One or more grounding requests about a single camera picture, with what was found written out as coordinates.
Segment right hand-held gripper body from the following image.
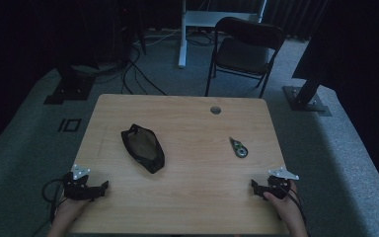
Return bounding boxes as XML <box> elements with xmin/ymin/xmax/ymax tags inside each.
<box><xmin>259</xmin><ymin>166</ymin><xmax>300</xmax><ymax>200</ymax></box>

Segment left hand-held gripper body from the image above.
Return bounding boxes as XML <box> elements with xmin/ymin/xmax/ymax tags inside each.
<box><xmin>62</xmin><ymin>164</ymin><xmax>103</xmax><ymax>201</ymax></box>

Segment person's right hand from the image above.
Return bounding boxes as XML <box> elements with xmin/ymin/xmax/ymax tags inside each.
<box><xmin>263</xmin><ymin>180</ymin><xmax>305</xmax><ymax>231</ymax></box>

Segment person's left hand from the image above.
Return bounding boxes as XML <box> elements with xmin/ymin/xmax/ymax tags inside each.
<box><xmin>50</xmin><ymin>197</ymin><xmax>91</xmax><ymax>231</ymax></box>

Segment correction tape dispenser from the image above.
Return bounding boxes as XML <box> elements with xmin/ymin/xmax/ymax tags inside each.
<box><xmin>228</xmin><ymin>136</ymin><xmax>249</xmax><ymax>159</ymax></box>

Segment black mesh pencil pouch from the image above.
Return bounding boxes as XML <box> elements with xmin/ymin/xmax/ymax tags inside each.
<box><xmin>120</xmin><ymin>123</ymin><xmax>166</xmax><ymax>175</ymax></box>

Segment black folding chair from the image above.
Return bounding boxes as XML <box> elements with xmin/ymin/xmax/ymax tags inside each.
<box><xmin>204</xmin><ymin>16</ymin><xmax>287</xmax><ymax>100</ymax></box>

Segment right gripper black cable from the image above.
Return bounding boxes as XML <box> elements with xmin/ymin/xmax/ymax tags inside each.
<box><xmin>275</xmin><ymin>179</ymin><xmax>308</xmax><ymax>225</ymax></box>

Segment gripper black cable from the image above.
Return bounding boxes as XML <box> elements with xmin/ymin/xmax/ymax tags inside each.
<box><xmin>40</xmin><ymin>178</ymin><xmax>67</xmax><ymax>225</ymax></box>
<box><xmin>275</xmin><ymin>179</ymin><xmax>308</xmax><ymax>225</ymax></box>

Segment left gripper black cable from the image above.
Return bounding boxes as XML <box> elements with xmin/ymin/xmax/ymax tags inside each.
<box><xmin>40</xmin><ymin>178</ymin><xmax>67</xmax><ymax>225</ymax></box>

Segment black stand with base plate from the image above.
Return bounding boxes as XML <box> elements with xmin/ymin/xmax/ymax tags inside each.
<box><xmin>282</xmin><ymin>0</ymin><xmax>333</xmax><ymax>118</ymax></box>
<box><xmin>43</xmin><ymin>48</ymin><xmax>97</xmax><ymax>106</ymax></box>

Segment black floor cables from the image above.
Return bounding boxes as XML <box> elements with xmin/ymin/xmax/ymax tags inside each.
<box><xmin>93</xmin><ymin>29</ymin><xmax>218</xmax><ymax>97</ymax></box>

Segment white desk frame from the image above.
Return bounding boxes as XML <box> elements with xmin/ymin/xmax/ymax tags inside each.
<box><xmin>178</xmin><ymin>0</ymin><xmax>268</xmax><ymax>69</ymax></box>

